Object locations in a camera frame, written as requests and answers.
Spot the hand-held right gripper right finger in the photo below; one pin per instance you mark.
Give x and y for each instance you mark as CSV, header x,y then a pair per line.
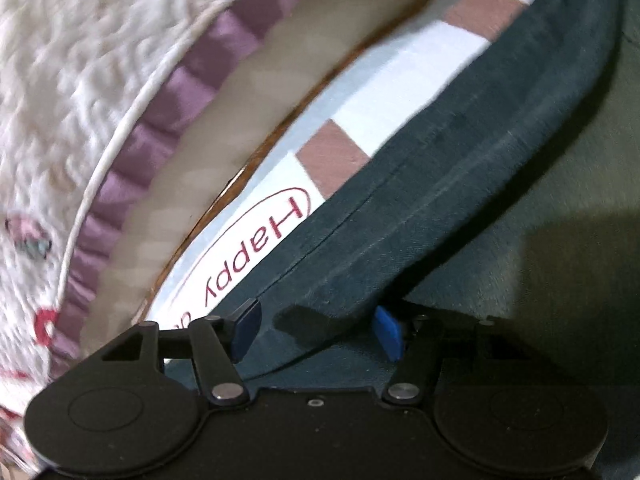
x,y
389,332

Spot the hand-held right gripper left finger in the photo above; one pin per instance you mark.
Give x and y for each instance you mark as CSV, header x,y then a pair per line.
x,y
246,330

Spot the dark blue denim jeans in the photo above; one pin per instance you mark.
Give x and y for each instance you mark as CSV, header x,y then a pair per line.
x,y
450,185

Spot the white sheet with pink squares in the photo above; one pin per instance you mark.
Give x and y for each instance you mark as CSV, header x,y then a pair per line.
x,y
400,100

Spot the white quilt with red bears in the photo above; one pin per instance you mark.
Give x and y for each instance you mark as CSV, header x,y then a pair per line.
x,y
75,85

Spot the wooden bed frame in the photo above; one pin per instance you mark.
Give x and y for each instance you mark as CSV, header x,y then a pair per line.
x,y
225,110

